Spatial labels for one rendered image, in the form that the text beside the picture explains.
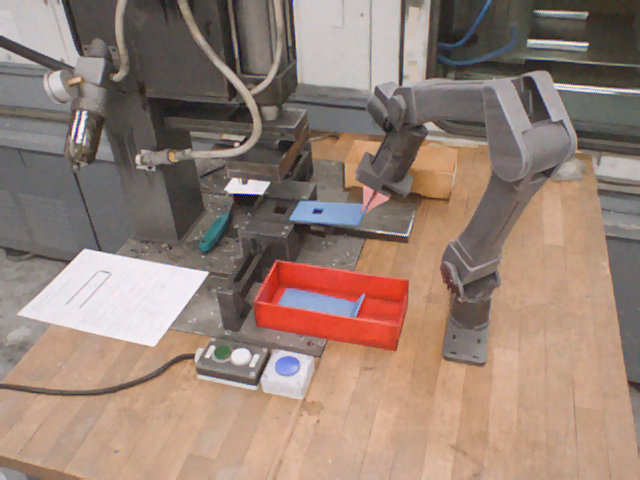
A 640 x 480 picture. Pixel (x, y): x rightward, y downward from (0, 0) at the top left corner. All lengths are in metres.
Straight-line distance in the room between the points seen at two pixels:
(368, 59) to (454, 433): 1.09
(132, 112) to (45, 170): 1.40
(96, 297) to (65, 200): 1.38
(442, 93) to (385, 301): 0.39
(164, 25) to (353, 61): 0.76
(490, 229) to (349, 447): 0.38
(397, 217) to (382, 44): 0.56
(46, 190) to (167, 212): 1.39
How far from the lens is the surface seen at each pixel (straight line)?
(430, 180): 1.36
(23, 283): 2.93
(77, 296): 1.23
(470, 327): 1.04
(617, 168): 1.70
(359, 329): 0.99
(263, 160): 1.05
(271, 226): 1.15
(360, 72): 1.71
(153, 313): 1.13
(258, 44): 1.03
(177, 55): 1.07
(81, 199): 2.50
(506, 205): 0.85
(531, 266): 1.22
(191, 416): 0.96
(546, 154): 0.80
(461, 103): 0.88
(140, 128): 1.18
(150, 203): 1.26
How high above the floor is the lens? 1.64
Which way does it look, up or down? 37 degrees down
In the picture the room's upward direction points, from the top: 3 degrees counter-clockwise
